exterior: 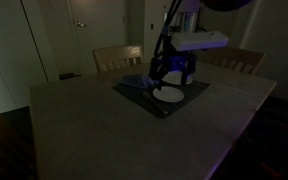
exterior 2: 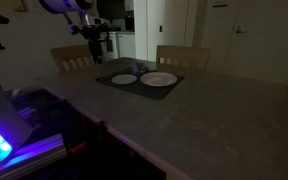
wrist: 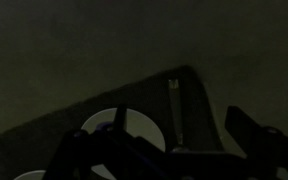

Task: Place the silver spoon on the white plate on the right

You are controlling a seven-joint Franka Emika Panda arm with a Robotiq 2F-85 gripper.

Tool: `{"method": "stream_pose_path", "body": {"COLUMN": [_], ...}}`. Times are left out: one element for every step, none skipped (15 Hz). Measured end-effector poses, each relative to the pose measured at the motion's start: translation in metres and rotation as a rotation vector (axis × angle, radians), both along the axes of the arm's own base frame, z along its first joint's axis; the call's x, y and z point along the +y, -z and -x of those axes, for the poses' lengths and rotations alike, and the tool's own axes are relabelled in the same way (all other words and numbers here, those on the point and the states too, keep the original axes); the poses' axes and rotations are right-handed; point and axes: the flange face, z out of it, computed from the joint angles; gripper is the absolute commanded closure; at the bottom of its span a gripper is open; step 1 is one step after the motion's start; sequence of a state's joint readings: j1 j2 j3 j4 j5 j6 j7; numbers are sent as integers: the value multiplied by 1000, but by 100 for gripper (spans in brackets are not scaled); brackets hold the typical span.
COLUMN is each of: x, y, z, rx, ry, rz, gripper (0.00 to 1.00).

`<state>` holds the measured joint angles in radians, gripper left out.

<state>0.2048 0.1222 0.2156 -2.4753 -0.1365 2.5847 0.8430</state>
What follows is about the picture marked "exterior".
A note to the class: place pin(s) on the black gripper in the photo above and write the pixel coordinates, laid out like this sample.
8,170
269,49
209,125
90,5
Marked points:
176,63

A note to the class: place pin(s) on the silver spoon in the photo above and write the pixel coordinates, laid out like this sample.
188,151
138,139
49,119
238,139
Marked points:
154,104

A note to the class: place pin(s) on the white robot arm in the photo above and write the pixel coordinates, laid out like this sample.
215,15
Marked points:
224,4

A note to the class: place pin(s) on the small white plate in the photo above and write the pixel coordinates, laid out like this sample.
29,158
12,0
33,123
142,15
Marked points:
169,95

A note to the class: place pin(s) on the blue crumpled cloth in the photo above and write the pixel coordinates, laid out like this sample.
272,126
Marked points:
135,81

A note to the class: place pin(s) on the black placemat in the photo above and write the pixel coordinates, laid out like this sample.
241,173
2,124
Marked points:
137,96

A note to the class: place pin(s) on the light wooden slat chair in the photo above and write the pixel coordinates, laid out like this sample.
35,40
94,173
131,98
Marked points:
117,55

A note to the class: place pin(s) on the brown wooden slat chair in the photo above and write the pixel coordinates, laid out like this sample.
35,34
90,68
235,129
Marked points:
240,58

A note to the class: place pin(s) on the white closet door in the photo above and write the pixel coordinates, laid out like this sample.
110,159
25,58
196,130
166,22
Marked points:
7,53

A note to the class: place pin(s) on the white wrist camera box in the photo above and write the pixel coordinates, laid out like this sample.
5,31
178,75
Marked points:
200,40

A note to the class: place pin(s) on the dark wall light switch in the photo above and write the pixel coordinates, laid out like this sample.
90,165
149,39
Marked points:
152,26

